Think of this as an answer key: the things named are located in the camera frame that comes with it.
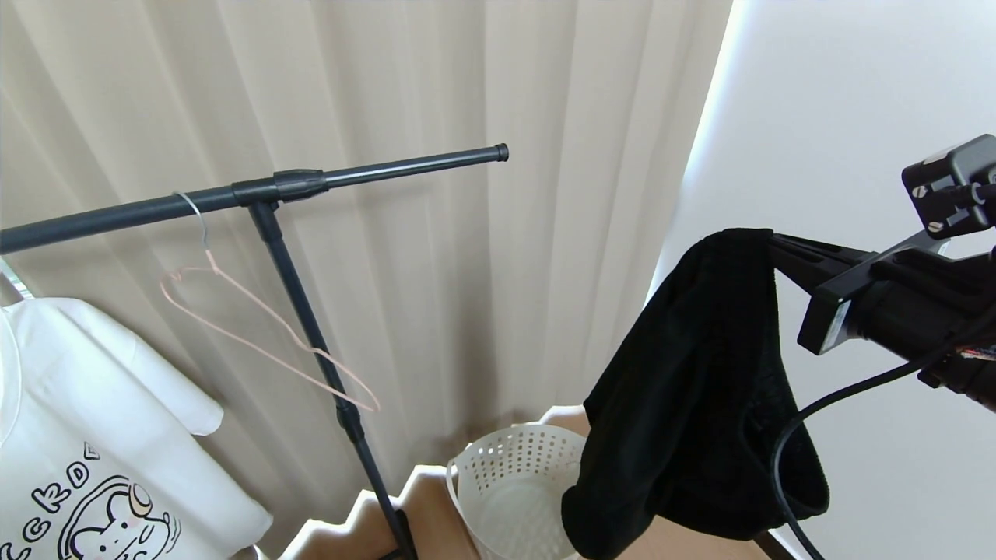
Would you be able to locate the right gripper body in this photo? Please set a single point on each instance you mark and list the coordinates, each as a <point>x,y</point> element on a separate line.
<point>910,311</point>

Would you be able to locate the black garment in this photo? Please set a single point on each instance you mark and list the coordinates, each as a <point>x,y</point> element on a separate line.
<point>685,404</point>

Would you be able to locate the white printed t-shirt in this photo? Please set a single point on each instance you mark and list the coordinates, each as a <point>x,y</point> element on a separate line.
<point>78,404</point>

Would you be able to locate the white laundry basket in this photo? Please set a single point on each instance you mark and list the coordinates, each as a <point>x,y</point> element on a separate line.
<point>506,498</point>

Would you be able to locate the black clothes rack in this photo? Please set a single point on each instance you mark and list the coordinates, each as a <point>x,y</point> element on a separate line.
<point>296,185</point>

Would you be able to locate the pink clothes hanger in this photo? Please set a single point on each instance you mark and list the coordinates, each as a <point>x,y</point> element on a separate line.
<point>264,311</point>

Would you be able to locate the beige curtain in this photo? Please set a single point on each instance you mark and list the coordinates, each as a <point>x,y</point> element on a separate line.
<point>506,272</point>

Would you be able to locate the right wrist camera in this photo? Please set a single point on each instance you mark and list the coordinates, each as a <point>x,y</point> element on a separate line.
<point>957,183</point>

